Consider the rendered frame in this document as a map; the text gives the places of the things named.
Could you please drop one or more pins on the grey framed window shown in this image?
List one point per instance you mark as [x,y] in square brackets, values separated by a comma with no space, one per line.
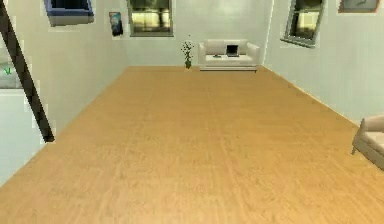
[151,17]
[305,20]

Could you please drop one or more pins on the black laptop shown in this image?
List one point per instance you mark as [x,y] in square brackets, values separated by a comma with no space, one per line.
[232,50]

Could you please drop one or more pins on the small dark framed picture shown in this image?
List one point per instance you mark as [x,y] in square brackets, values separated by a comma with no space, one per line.
[116,23]

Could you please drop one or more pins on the black door frame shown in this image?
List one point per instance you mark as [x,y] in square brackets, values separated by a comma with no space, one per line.
[23,71]

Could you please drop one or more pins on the blue framed picture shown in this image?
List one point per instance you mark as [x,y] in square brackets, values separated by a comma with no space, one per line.
[69,13]

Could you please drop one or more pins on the beige armchair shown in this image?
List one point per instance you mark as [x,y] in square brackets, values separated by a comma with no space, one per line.
[370,140]

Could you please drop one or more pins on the white sofa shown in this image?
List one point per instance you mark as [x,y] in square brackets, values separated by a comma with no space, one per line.
[230,59]

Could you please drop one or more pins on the green house plant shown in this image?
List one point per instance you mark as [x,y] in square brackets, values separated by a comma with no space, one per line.
[187,53]

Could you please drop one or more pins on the brown framed picture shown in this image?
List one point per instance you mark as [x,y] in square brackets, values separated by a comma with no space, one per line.
[358,5]

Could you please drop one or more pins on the small dark remote control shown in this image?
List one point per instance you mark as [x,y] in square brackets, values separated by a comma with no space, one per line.
[217,56]

